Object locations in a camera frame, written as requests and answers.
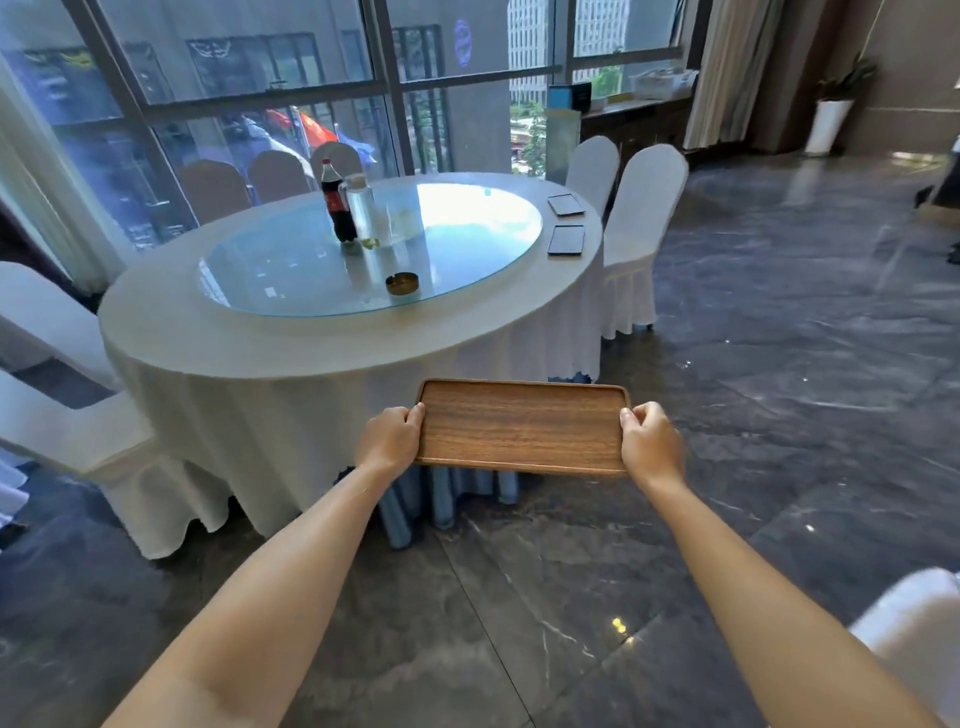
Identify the dark window frame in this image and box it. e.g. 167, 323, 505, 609
60, 0, 714, 241

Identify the person's right hand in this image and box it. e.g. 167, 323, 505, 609
619, 402, 687, 497

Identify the white box on sideboard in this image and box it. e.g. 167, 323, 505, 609
628, 67, 700, 102

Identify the person's left hand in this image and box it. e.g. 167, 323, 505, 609
354, 402, 426, 478

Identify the person's left forearm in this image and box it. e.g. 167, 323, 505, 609
101, 459, 399, 728

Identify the person's right forearm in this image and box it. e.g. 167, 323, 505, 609
642, 471, 948, 728

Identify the dark wooden sideboard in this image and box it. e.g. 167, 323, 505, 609
579, 93, 695, 168

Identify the dark cola bottle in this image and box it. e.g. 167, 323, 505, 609
320, 158, 359, 244

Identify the white covered chair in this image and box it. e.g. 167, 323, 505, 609
247, 150, 313, 205
564, 135, 621, 220
601, 143, 690, 342
0, 369, 234, 561
309, 141, 365, 184
0, 261, 123, 393
177, 159, 253, 226
847, 567, 960, 728

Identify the blue and black sign card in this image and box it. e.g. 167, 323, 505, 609
546, 81, 594, 115

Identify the round table with white tablecloth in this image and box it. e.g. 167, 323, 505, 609
97, 171, 607, 560

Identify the sheer white curtain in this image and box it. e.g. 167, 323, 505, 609
0, 52, 144, 295

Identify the potted plant in white pot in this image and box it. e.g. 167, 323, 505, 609
804, 54, 879, 159

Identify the brown wooden tray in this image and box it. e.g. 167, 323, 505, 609
414, 378, 633, 477

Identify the beige curtain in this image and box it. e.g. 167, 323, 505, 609
682, 0, 785, 151

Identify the round glass turntable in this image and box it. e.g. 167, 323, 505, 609
197, 182, 544, 319

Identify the clear water pitcher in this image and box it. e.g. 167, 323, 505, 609
339, 174, 385, 250

